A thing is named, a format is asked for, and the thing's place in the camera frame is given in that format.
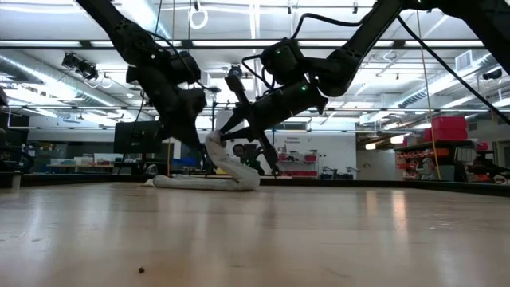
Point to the person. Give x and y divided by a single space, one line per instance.
239 150

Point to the red shelf rack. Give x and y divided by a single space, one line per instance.
430 157

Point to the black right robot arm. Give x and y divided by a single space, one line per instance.
358 44

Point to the black overhead camera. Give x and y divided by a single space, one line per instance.
79 65

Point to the blue background crate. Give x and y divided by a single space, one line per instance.
185 162

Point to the black computer monitor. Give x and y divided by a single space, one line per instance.
135 139

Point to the overhead light bar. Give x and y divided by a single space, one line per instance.
438 43

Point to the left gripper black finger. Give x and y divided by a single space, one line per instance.
195 144

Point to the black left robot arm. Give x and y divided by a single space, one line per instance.
131 36

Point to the grey microfiber towel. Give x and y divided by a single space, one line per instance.
235 175

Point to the round black ceiling camera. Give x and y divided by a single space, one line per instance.
235 71

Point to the red storage bin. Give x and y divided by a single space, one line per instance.
448 128

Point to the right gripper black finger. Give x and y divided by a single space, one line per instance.
235 121
241 135

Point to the black aluminium table frame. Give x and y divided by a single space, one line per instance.
398 185

